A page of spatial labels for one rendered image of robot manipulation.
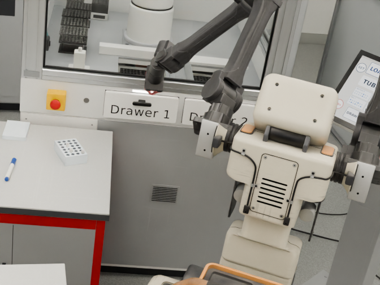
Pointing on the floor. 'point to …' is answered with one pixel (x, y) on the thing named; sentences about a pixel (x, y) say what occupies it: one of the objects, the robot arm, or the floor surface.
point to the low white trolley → (55, 201)
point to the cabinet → (159, 197)
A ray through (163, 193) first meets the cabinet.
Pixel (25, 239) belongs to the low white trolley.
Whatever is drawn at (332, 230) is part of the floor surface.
